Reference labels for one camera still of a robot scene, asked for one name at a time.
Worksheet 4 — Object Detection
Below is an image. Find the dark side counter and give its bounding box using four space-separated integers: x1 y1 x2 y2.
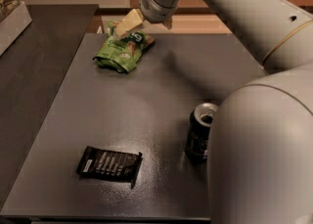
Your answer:
0 4 98 208

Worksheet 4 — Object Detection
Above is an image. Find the dark blue drink can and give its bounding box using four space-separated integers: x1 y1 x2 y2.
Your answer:
185 103 219 162

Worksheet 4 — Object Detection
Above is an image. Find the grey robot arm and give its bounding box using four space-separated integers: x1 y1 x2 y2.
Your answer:
139 0 313 224

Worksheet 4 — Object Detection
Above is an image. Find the white box on counter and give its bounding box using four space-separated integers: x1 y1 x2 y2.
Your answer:
0 2 32 56

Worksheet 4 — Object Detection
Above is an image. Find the black rxbar chocolate wrapper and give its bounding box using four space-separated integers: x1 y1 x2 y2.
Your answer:
76 146 143 188

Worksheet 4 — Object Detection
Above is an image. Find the green rice chip bag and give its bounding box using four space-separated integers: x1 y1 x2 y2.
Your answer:
93 21 155 73

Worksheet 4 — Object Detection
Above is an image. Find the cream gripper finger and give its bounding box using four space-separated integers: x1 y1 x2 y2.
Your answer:
121 9 144 27
114 21 143 39

